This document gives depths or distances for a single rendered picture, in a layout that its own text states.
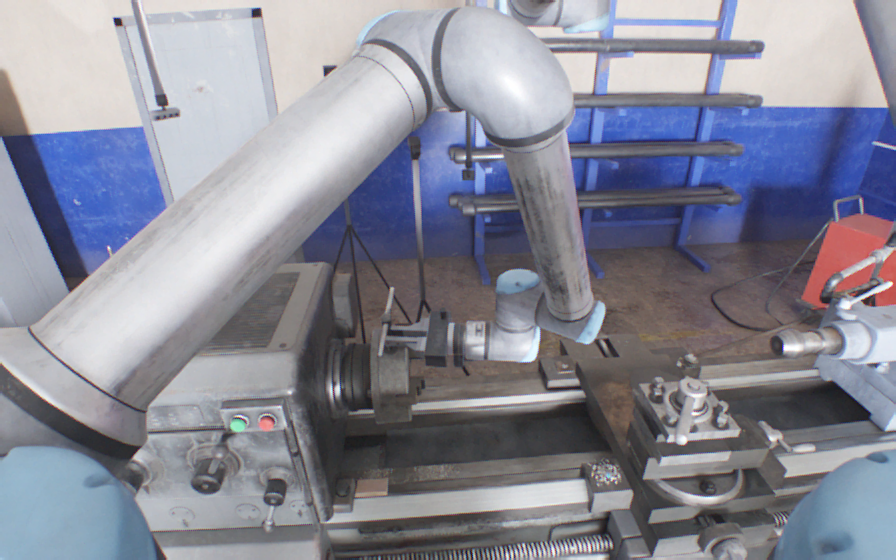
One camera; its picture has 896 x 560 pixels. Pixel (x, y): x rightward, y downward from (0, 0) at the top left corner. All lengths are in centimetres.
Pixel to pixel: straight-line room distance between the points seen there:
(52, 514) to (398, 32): 52
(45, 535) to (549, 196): 58
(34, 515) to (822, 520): 39
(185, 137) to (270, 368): 355
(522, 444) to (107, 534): 139
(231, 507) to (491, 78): 110
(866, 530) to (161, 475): 117
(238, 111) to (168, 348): 381
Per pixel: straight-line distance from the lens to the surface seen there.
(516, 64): 54
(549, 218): 67
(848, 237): 395
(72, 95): 482
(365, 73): 54
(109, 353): 43
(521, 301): 97
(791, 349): 161
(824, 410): 210
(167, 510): 135
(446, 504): 129
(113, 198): 492
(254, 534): 134
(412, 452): 155
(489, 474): 135
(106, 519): 30
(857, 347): 174
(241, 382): 101
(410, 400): 114
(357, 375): 118
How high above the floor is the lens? 189
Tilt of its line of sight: 28 degrees down
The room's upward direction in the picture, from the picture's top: 1 degrees counter-clockwise
